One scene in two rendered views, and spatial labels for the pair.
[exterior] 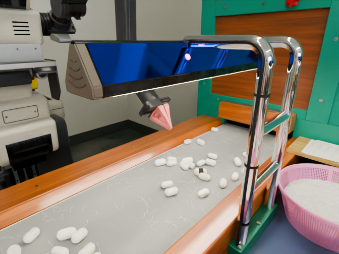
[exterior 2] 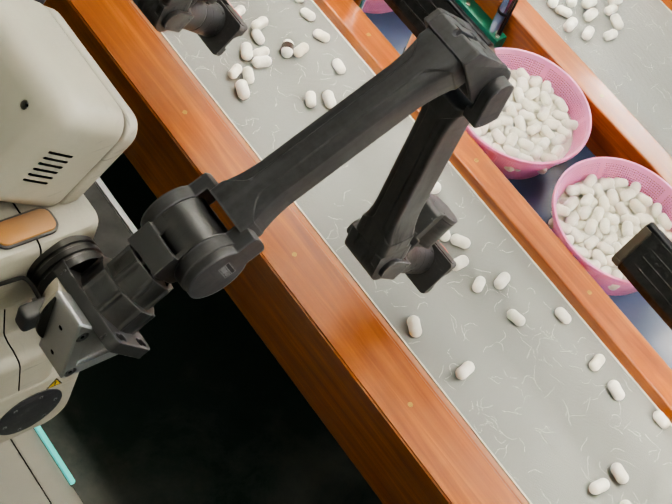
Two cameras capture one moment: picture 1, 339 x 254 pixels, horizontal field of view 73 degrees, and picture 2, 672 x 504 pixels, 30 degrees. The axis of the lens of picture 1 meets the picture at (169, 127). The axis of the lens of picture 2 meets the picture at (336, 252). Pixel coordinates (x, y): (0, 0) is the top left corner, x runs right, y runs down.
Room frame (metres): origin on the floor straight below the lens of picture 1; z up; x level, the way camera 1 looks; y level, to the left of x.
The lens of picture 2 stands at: (0.65, 1.45, 2.40)
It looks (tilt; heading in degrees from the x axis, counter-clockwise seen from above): 55 degrees down; 259
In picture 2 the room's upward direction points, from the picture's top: 25 degrees clockwise
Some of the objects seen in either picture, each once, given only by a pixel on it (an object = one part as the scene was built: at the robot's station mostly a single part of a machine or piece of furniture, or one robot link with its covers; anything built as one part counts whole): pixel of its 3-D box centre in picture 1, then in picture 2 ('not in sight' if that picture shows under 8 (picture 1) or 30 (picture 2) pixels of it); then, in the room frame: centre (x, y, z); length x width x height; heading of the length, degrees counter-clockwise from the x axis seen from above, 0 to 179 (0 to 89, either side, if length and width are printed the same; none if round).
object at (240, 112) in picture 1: (253, 115); not in sight; (0.89, -0.35, 0.83); 0.30 x 0.06 x 0.07; 47
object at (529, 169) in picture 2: not in sight; (513, 119); (0.14, -0.11, 0.72); 0.27 x 0.27 x 0.10
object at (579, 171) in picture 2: not in sight; (613, 233); (-0.06, 0.09, 0.72); 0.27 x 0.27 x 0.10
